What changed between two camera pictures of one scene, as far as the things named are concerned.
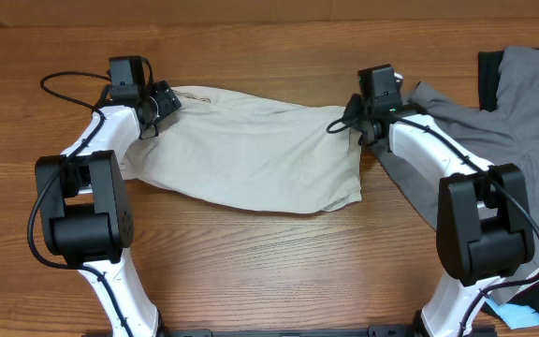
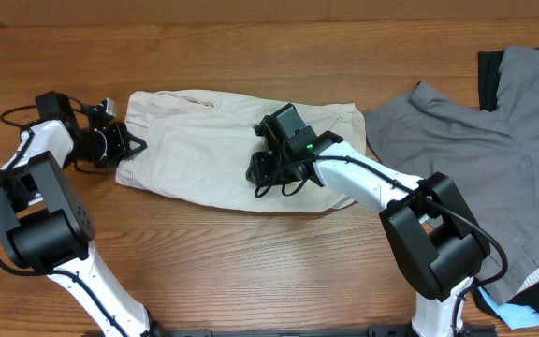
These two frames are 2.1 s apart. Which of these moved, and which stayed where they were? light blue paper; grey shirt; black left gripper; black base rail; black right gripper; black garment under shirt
Moved: black right gripper; black left gripper
Stayed: grey shirt; light blue paper; black base rail; black garment under shirt
